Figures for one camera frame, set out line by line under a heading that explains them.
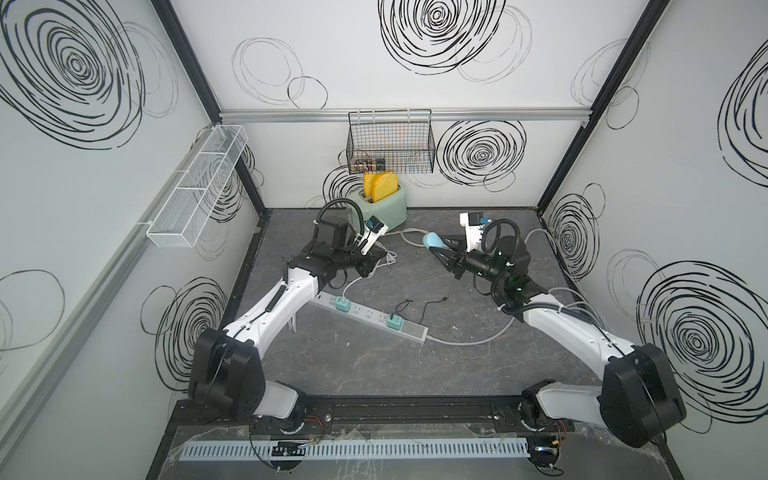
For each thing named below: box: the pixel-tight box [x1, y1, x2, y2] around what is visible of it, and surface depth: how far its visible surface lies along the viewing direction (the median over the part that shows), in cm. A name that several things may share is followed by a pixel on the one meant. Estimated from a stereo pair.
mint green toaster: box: [346, 184, 408, 231], surface depth 107 cm
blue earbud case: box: [423, 232, 449, 249], surface depth 76 cm
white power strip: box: [309, 291, 428, 343], surface depth 90 cm
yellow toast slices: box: [363, 171, 398, 203], surface depth 104 cm
